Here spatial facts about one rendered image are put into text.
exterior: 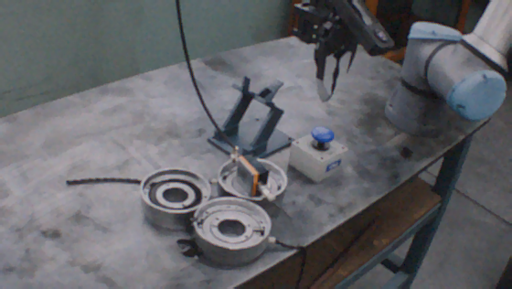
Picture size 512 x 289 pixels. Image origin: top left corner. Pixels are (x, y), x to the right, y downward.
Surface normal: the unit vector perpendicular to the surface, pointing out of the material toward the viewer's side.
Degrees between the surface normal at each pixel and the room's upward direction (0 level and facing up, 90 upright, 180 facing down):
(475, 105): 97
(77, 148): 0
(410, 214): 0
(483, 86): 97
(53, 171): 0
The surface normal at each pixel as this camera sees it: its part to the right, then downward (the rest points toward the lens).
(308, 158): -0.73, 0.29
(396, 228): 0.11, -0.84
